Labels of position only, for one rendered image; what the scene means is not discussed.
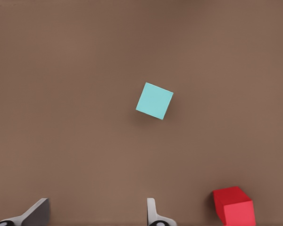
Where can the cyan cube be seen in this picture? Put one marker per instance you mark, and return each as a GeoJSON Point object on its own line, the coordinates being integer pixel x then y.
{"type": "Point", "coordinates": [154, 100]}

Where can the red cube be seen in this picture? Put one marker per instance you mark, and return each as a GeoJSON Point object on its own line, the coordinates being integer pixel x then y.
{"type": "Point", "coordinates": [234, 207]}

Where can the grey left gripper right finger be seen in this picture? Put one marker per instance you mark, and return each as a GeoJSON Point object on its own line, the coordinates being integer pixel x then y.
{"type": "Point", "coordinates": [152, 210]}

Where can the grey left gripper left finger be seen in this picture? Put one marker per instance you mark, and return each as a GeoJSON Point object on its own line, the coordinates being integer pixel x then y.
{"type": "Point", "coordinates": [35, 212]}

